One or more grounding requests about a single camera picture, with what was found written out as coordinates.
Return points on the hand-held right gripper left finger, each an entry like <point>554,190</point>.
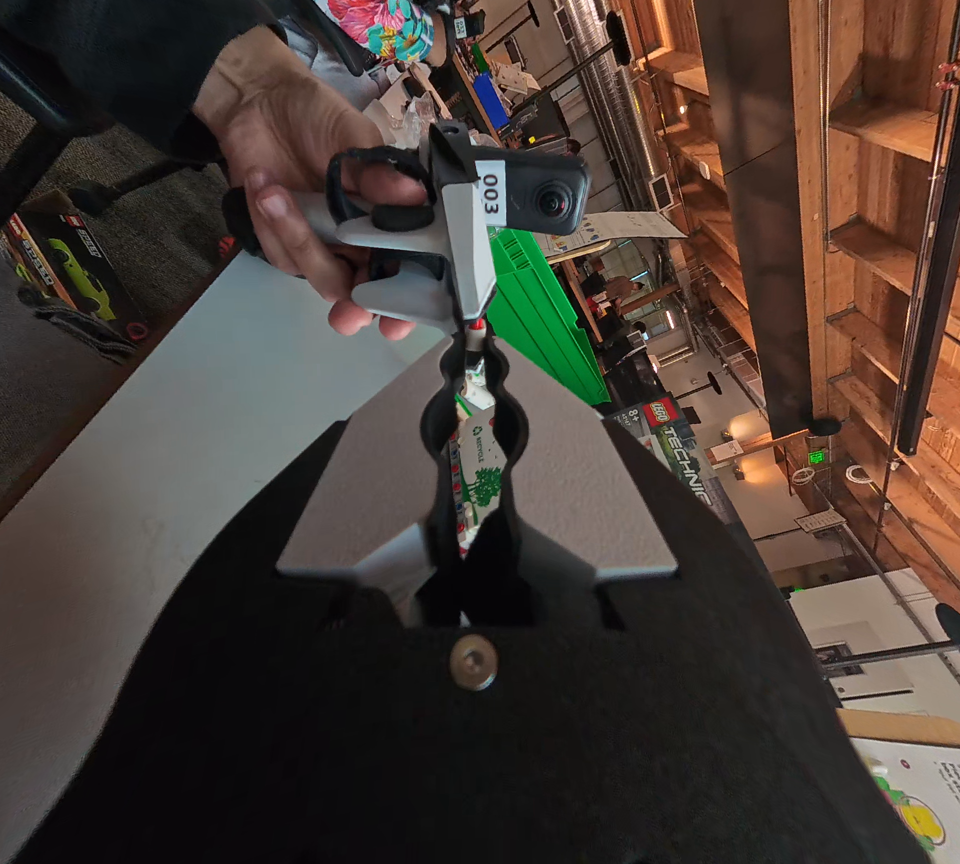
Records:
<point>360,497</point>

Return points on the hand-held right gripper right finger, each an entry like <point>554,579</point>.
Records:
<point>592,497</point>

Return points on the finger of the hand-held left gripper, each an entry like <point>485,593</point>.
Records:
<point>471,257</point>

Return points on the small red lego pin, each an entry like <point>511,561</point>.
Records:
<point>475,327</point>

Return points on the lego set box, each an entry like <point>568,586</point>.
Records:
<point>675,452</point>

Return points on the white lego recycle container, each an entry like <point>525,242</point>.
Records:
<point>476,474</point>

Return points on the lego box with green car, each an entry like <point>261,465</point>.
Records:
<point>75,264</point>

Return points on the person's left hand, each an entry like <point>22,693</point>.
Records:
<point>277,129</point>

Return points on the green plastic bin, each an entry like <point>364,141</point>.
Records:
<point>540,309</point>

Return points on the printed paper sheet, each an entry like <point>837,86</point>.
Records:
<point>630,227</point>

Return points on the blue plastic bin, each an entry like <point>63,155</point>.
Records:
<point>486,98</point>

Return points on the black ceiling beam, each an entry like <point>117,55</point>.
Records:
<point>750,167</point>

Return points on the cardboard box with printed sheet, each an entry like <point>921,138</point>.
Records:
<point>915,789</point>

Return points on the silver ventilation duct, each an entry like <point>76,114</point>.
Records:
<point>607,54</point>

